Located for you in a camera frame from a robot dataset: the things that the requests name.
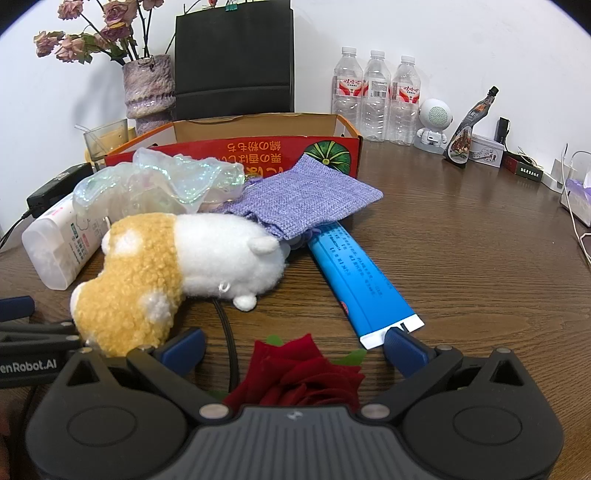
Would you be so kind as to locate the translucent tissue box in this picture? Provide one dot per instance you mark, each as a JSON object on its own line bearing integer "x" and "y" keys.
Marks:
{"x": 577, "y": 194}

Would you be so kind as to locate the white robot figure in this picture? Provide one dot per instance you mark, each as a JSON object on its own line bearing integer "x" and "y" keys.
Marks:
{"x": 434, "y": 117}

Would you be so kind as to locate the black paper bag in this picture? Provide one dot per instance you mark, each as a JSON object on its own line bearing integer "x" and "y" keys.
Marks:
{"x": 231, "y": 55}

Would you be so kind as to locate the small black upright item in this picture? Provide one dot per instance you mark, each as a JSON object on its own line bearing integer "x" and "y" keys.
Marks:
{"x": 502, "y": 130}

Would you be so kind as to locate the red artificial rose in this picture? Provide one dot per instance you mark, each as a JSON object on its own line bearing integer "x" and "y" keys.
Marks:
{"x": 295, "y": 374}

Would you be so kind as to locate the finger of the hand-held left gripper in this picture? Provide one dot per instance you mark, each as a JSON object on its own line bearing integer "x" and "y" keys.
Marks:
{"x": 37, "y": 342}
{"x": 16, "y": 309}

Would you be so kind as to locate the iridescent plastic bag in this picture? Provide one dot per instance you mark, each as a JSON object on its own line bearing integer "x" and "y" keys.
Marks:
{"x": 175, "y": 180}

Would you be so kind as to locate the glass cup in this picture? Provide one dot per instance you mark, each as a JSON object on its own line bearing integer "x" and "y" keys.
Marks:
{"x": 108, "y": 143}

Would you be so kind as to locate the dark printed bottle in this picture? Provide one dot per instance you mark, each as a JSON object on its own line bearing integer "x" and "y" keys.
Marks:
{"x": 464, "y": 138}

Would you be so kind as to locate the dried pink flower bouquet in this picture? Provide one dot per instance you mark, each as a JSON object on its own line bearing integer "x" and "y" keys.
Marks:
{"x": 113, "y": 27}

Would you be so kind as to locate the blue tube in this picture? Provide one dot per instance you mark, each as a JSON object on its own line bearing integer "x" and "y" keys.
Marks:
{"x": 355, "y": 281}

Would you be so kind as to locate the red cardboard box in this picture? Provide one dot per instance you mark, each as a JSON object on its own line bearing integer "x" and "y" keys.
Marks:
{"x": 277, "y": 150}

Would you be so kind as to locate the white tin box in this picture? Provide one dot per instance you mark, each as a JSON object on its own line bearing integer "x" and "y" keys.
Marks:
{"x": 487, "y": 152}

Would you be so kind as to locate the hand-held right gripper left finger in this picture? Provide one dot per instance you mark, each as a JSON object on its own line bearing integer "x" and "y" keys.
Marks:
{"x": 183, "y": 351}

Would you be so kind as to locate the white plastic bottle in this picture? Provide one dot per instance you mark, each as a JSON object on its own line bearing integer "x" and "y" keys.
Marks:
{"x": 51, "y": 249}

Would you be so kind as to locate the white charger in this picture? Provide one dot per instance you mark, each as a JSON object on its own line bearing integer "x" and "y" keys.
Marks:
{"x": 556, "y": 175}

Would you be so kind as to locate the purple ceramic vase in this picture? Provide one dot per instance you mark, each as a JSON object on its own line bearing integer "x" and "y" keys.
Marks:
{"x": 147, "y": 87}

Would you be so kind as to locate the yellow and white plush toy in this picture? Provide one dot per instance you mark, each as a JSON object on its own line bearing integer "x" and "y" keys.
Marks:
{"x": 152, "y": 267}

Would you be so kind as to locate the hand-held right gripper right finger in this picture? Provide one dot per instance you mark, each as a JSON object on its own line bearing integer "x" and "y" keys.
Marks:
{"x": 406, "y": 351}

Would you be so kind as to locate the green binder clip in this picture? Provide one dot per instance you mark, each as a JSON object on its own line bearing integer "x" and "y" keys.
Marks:
{"x": 236, "y": 5}

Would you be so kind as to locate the purple woven cloth pouch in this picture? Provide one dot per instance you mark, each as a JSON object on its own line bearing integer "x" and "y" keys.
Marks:
{"x": 314, "y": 194}

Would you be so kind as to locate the dark flat box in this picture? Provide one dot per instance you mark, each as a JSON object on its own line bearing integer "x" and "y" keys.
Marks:
{"x": 521, "y": 167}

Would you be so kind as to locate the black power adapter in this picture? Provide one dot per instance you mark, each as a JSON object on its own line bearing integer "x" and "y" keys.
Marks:
{"x": 55, "y": 187}

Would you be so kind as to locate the wooden desktop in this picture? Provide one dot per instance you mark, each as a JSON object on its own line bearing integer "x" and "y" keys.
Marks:
{"x": 461, "y": 258}

